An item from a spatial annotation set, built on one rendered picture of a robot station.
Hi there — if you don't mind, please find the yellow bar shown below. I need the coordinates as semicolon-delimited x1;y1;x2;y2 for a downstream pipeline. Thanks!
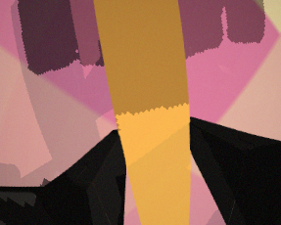
93;0;191;225

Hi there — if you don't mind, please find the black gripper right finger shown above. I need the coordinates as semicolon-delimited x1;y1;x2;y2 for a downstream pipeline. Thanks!
188;116;281;225

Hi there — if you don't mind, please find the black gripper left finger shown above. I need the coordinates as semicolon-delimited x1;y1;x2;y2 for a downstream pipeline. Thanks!
0;129;127;225

